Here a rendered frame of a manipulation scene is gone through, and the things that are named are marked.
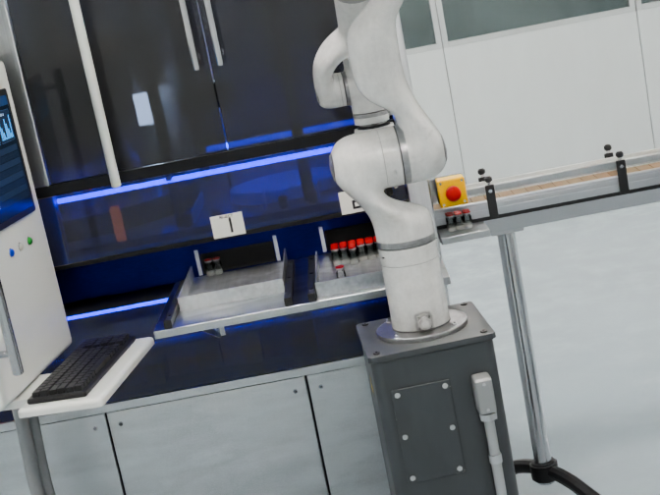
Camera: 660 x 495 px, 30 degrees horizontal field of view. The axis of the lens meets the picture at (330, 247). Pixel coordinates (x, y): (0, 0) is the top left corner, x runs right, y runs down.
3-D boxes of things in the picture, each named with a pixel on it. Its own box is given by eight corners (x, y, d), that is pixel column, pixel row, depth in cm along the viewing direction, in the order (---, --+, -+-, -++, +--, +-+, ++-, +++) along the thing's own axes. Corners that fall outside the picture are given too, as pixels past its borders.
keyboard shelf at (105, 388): (52, 359, 317) (50, 351, 316) (156, 345, 312) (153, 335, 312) (-16, 426, 274) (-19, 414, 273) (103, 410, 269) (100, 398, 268)
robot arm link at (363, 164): (439, 242, 245) (418, 125, 240) (349, 260, 245) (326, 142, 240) (431, 230, 257) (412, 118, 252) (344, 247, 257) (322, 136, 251)
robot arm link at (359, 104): (350, 117, 272) (391, 108, 272) (339, 57, 269) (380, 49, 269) (347, 113, 280) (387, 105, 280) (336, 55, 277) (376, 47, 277)
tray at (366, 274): (317, 264, 320) (315, 250, 320) (416, 246, 320) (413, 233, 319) (317, 298, 287) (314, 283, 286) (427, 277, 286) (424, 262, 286)
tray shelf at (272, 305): (176, 288, 333) (175, 282, 332) (431, 240, 331) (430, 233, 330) (154, 339, 286) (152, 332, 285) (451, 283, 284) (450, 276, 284)
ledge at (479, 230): (436, 234, 337) (435, 227, 336) (483, 225, 336) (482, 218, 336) (442, 245, 323) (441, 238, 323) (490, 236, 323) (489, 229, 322)
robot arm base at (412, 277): (475, 331, 246) (460, 242, 242) (382, 350, 245) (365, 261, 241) (459, 307, 264) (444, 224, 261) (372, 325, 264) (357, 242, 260)
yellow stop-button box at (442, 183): (438, 203, 327) (433, 177, 326) (465, 198, 327) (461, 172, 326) (441, 208, 320) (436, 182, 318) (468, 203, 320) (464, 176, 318)
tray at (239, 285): (192, 278, 332) (190, 265, 331) (288, 260, 331) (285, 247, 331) (180, 311, 299) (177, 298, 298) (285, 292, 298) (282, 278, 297)
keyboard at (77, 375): (83, 348, 312) (82, 339, 312) (136, 340, 310) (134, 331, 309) (27, 405, 274) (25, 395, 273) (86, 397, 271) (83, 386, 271)
